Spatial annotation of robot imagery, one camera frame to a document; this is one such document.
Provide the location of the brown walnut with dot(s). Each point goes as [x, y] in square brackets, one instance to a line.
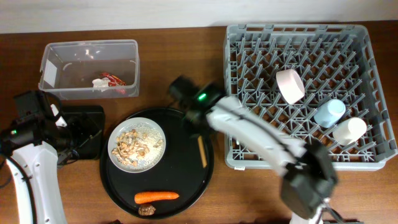
[146, 210]

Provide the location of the wooden chopstick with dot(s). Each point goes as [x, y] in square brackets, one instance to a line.
[202, 151]

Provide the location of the orange carrot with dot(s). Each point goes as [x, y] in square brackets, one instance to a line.
[147, 197]

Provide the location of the cream white cup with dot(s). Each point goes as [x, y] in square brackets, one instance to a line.
[349, 131]

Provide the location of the black rectangular tray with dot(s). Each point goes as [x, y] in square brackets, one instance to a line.
[93, 117]

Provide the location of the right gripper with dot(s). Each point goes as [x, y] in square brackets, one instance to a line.
[186, 121]

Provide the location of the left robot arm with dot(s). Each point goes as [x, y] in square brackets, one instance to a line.
[45, 137]

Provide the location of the peanut shells and rice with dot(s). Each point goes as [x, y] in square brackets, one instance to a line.
[140, 145]

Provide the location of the grey dishwasher rack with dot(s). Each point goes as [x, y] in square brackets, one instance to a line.
[334, 62]

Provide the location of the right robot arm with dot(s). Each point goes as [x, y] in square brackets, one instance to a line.
[307, 173]

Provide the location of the clear plastic bin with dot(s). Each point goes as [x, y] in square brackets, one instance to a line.
[68, 68]

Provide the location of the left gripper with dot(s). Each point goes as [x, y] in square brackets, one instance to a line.
[65, 155]

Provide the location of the red snack wrapper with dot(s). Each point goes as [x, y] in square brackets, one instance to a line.
[114, 80]

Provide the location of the blue cup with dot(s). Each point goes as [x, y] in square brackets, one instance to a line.
[329, 113]

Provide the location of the round black tray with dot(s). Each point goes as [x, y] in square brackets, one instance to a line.
[180, 169]

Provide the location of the pink bowl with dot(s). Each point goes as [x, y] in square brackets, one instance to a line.
[290, 85]

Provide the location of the grey plate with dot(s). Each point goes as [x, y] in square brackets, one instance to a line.
[123, 127]

